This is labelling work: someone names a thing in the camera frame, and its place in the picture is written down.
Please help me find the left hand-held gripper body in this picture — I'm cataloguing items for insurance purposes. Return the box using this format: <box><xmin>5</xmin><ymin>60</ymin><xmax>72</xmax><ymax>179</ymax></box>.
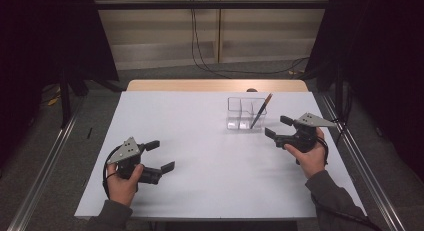
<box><xmin>106</xmin><ymin>136</ymin><xmax>165</xmax><ymax>186</ymax></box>

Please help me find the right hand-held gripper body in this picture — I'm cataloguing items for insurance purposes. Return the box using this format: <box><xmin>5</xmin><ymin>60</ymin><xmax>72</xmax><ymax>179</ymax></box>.
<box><xmin>273</xmin><ymin>112</ymin><xmax>338</xmax><ymax>155</ymax></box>

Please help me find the clear plastic pen holder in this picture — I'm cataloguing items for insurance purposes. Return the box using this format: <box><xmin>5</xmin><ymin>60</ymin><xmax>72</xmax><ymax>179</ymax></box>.
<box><xmin>226</xmin><ymin>96</ymin><xmax>268</xmax><ymax>131</ymax></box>

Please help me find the person's right hand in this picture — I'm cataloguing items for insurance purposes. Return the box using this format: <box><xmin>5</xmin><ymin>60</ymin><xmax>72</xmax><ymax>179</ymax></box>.
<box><xmin>283</xmin><ymin>127</ymin><xmax>328</xmax><ymax>180</ymax></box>

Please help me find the person's left hand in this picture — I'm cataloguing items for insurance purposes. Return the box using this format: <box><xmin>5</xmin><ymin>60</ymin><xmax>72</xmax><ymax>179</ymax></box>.
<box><xmin>106</xmin><ymin>162</ymin><xmax>145</xmax><ymax>207</ymax></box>

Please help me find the white table sheet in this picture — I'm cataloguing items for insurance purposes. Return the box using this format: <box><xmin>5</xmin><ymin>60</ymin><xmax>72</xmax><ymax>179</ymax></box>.
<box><xmin>73</xmin><ymin>90</ymin><xmax>368</xmax><ymax>222</ymax></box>

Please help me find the black metal stand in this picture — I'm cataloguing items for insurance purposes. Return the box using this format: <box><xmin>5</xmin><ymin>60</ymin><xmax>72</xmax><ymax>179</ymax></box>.
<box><xmin>59</xmin><ymin>66</ymin><xmax>90</xmax><ymax>129</ymax></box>
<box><xmin>334</xmin><ymin>62</ymin><xmax>352</xmax><ymax>126</ymax></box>

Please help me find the wooden table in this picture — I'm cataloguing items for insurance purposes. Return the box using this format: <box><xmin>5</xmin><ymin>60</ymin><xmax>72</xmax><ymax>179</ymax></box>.
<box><xmin>126</xmin><ymin>79</ymin><xmax>310</xmax><ymax>93</ymax></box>

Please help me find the black curtain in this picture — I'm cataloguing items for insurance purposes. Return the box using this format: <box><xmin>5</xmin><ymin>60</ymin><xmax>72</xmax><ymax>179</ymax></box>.
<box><xmin>0</xmin><ymin>0</ymin><xmax>120</xmax><ymax>165</ymax></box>
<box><xmin>303</xmin><ymin>0</ymin><xmax>424</xmax><ymax>179</ymax></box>

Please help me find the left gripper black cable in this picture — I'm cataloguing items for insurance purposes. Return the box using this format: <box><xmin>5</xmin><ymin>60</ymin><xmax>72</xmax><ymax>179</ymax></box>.
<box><xmin>101</xmin><ymin>144</ymin><xmax>123</xmax><ymax>201</ymax></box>

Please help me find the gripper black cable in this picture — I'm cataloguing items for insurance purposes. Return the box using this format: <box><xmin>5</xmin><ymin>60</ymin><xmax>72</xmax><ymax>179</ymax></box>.
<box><xmin>101</xmin><ymin>144</ymin><xmax>123</xmax><ymax>201</ymax></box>
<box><xmin>309</xmin><ymin>137</ymin><xmax>385</xmax><ymax>231</ymax></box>

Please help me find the black wall cable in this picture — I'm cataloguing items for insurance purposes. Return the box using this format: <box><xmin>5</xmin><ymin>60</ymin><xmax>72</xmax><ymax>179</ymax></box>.
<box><xmin>190</xmin><ymin>0</ymin><xmax>233</xmax><ymax>80</ymax></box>
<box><xmin>192</xmin><ymin>0</ymin><xmax>312</xmax><ymax>76</ymax></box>

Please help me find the aluminium floor rail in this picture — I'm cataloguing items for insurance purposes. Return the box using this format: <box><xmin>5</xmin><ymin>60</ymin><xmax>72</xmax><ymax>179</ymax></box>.
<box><xmin>319</xmin><ymin>90</ymin><xmax>407</xmax><ymax>231</ymax></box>
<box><xmin>6</xmin><ymin>96</ymin><xmax>86</xmax><ymax>231</ymax></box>

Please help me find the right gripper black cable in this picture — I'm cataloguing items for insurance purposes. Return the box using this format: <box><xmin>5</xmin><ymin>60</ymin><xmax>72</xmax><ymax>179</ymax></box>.
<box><xmin>309</xmin><ymin>137</ymin><xmax>385</xmax><ymax>231</ymax></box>

